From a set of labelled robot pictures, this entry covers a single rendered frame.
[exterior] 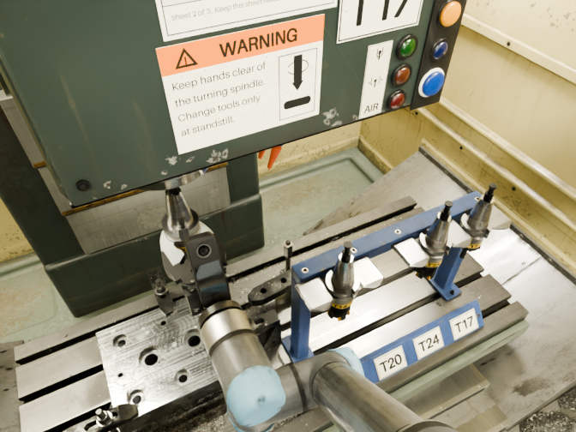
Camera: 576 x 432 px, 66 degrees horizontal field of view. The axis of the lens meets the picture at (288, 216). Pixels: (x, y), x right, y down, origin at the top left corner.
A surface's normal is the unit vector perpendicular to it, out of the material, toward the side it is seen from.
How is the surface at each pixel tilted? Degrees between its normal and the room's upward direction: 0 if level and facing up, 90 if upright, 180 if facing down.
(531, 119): 90
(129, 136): 90
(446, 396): 7
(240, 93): 90
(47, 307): 0
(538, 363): 24
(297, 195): 0
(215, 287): 61
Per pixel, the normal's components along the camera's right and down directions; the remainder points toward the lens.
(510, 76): -0.89, 0.33
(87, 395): 0.00, -0.70
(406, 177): -0.37, -0.50
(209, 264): 0.36, 0.23
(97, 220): 0.45, 0.64
